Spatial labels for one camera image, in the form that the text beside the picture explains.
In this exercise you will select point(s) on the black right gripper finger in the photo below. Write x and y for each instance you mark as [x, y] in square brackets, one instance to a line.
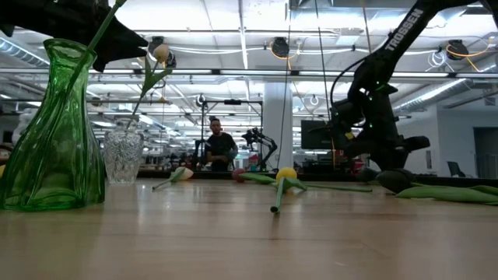
[397, 163]
[380, 163]

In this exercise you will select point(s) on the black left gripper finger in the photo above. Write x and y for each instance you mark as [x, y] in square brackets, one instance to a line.
[102, 60]
[124, 40]

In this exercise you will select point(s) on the black artificial tulip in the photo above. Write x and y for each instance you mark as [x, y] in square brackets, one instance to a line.
[393, 181]

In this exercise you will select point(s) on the peach artificial tulip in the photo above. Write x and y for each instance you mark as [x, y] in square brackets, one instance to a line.
[161, 53]

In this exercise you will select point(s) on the yellow artificial tulip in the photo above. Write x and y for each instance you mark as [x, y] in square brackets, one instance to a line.
[286, 173]

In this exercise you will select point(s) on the green glass vase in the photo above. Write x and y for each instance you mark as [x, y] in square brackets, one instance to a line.
[50, 155]

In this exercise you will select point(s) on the cream artificial tulip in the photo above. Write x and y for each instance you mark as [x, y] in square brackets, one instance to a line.
[184, 173]

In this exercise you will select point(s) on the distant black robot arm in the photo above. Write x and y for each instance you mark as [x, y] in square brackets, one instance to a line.
[258, 137]

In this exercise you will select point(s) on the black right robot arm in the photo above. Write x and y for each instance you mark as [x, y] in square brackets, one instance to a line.
[404, 31]

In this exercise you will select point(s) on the clear cut-glass vase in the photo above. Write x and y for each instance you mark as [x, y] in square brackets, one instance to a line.
[123, 155]

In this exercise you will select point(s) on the black office chair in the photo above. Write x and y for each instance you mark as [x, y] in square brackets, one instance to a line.
[453, 168]

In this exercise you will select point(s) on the black monitor screen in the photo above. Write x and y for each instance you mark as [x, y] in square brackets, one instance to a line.
[315, 134]

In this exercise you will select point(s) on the white structural column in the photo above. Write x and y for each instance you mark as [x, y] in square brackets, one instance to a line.
[278, 124]

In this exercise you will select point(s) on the black gantry stand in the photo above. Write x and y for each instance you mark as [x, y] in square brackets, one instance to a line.
[232, 102]

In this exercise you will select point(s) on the person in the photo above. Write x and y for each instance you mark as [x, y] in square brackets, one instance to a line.
[219, 148]

